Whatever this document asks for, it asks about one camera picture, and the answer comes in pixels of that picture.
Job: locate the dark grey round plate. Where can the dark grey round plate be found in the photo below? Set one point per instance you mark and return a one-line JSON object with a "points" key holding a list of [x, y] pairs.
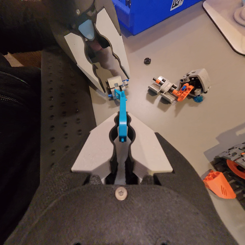
{"points": [[147, 60]]}

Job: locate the blue plastic bin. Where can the blue plastic bin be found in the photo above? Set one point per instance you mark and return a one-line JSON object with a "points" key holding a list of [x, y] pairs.
{"points": [[145, 15]]}

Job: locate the person's left hand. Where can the person's left hand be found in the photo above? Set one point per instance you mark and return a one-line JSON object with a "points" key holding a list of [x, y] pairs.
{"points": [[96, 46]]}

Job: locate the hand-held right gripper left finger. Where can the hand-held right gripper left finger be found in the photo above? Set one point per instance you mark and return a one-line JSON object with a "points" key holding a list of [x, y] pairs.
{"points": [[90, 153]]}

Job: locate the grey shell block assembly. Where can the grey shell block assembly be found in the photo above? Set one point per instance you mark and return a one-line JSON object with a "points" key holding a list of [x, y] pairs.
{"points": [[202, 76]]}

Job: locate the translucent blue round piece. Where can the translucent blue round piece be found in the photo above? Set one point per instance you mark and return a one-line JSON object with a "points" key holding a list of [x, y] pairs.
{"points": [[198, 99]]}

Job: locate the grey black wheel Lego assembly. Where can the grey black wheel Lego assembly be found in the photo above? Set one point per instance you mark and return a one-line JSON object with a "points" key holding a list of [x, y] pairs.
{"points": [[114, 80]]}

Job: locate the grey orange axle assembly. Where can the grey orange axle assembly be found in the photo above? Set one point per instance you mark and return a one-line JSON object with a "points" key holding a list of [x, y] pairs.
{"points": [[164, 88]]}

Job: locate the light blue plastic tool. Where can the light blue plastic tool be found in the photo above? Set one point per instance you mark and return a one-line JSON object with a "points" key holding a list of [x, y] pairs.
{"points": [[122, 124]]}

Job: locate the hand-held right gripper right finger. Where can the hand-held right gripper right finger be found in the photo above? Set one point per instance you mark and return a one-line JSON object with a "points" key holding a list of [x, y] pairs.
{"points": [[151, 153]]}

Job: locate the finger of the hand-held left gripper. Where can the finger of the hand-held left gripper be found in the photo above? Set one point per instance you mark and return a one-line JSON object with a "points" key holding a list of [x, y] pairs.
{"points": [[113, 34], [78, 51]]}

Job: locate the grey orange toy robot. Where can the grey orange toy robot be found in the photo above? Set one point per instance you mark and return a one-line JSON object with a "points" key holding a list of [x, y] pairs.
{"points": [[233, 158]]}

